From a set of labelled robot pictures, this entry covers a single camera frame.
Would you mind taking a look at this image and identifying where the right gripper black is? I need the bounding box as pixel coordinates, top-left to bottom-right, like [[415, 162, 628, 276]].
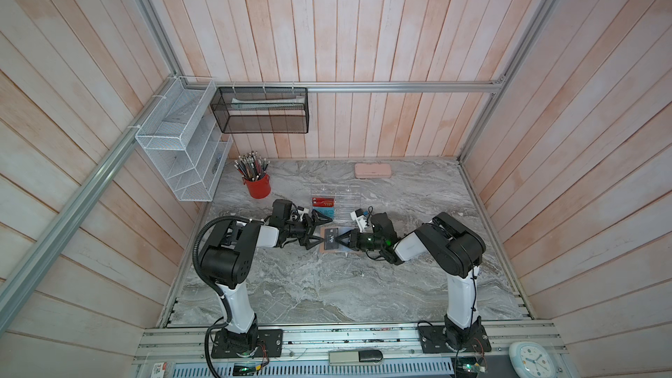
[[334, 230, 385, 252]]

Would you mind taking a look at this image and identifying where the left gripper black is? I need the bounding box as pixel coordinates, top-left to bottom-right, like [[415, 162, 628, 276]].
[[284, 209, 333, 250]]

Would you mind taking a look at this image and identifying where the dark grey credit card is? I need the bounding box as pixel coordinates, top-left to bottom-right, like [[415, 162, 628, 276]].
[[323, 227, 341, 252]]

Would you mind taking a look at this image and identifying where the red credit card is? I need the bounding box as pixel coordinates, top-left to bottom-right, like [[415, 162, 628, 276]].
[[311, 196, 335, 208]]

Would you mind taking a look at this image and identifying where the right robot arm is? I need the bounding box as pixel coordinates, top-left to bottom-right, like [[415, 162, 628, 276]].
[[334, 212, 487, 352]]

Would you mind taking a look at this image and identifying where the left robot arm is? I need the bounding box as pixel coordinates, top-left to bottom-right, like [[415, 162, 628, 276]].
[[192, 199, 333, 355]]

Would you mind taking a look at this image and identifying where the clear acrylic organizer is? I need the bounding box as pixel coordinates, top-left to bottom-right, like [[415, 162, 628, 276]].
[[310, 184, 369, 223]]

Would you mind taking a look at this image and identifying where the red pen cup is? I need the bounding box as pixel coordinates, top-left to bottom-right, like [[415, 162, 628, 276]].
[[243, 173, 271, 200]]

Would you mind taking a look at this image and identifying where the grey black handheld device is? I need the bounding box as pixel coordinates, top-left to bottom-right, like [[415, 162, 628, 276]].
[[328, 349, 383, 366]]

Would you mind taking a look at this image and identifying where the white analog clock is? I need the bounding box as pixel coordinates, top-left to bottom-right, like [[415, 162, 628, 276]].
[[509, 341, 558, 378]]

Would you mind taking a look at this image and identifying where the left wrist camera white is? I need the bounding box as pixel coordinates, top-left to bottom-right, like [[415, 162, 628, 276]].
[[295, 206, 311, 222]]

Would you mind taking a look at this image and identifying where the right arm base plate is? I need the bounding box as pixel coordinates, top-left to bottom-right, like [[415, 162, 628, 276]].
[[416, 319, 492, 354]]

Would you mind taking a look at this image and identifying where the black mesh wall basket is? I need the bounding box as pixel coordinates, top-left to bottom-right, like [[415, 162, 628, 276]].
[[210, 87, 310, 134]]

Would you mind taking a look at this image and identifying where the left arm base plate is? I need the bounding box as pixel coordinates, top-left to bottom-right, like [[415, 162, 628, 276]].
[[209, 328, 284, 359]]

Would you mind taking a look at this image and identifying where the white wire mesh shelf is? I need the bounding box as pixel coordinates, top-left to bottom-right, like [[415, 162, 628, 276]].
[[136, 76, 232, 202]]

